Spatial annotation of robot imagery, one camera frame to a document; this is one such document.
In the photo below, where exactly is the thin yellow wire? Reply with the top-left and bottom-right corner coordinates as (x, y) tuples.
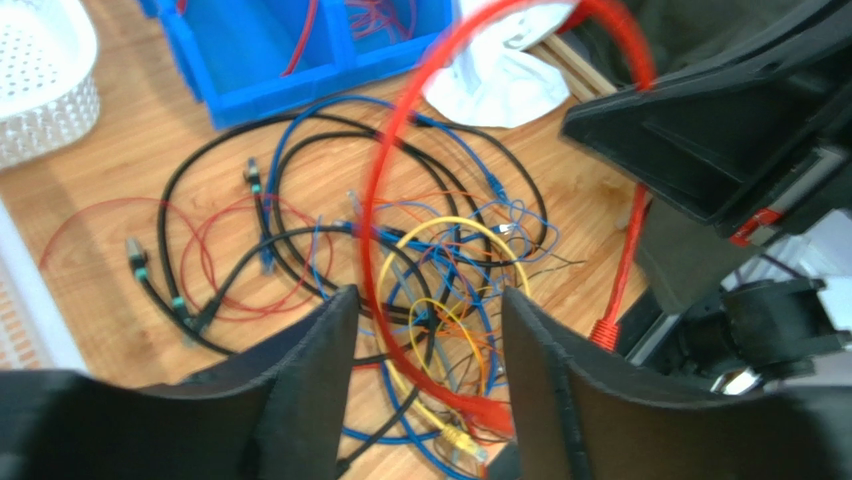
(407, 296), (490, 394)

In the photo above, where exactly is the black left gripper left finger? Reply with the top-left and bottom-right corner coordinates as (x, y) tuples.
(1, 286), (359, 479)

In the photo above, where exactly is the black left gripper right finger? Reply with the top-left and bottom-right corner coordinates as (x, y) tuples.
(502, 289), (851, 479)

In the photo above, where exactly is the white rectangular basket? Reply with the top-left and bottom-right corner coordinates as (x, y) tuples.
(1, 207), (89, 374)

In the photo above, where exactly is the white t-shirt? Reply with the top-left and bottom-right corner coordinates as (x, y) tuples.
(422, 1), (578, 128)

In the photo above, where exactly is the red ethernet cable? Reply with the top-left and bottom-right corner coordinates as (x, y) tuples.
(359, 0), (658, 435)
(279, 0), (322, 78)

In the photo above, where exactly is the thick black cable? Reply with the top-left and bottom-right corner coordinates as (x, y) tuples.
(125, 110), (550, 478)

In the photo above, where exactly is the thin brown wire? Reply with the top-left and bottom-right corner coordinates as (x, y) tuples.
(425, 226), (587, 401)

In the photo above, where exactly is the blue divided bin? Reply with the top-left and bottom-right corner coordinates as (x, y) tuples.
(140, 1), (459, 129)

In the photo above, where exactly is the thin dark red wire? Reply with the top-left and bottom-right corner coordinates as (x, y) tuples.
(343, 0), (421, 44)

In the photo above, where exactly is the thin blue wire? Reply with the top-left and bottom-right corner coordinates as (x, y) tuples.
(312, 199), (563, 334)

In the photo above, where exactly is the thick blue ethernet cable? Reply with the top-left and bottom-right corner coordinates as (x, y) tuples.
(256, 94), (520, 480)

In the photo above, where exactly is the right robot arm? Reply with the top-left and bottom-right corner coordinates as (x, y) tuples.
(561, 1), (851, 389)

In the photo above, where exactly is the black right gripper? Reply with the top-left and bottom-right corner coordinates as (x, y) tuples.
(562, 1), (851, 238)

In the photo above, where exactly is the white oval basket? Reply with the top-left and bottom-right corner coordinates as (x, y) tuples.
(1, 1), (101, 170)

